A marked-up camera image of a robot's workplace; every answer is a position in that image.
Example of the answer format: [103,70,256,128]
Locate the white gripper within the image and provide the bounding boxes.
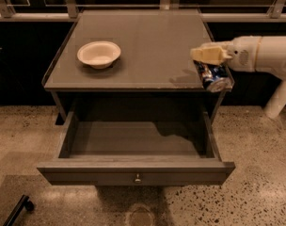
[190,36,262,73]

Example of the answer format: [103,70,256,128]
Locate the blue pepsi can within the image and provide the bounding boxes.
[193,60,231,93]

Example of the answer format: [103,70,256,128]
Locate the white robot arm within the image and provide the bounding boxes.
[190,36,286,119]

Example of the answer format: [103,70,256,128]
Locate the grey cabinet counter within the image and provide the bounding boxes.
[43,9,225,121]

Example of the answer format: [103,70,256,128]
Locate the small metal drawer knob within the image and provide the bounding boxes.
[134,173,142,184]

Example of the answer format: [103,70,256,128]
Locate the open grey top drawer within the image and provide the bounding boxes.
[38,112,235,186]

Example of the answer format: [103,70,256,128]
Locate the white paper bowl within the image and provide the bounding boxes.
[77,41,121,69]

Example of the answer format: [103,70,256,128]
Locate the black wheeled base leg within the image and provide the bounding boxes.
[3,195,35,226]

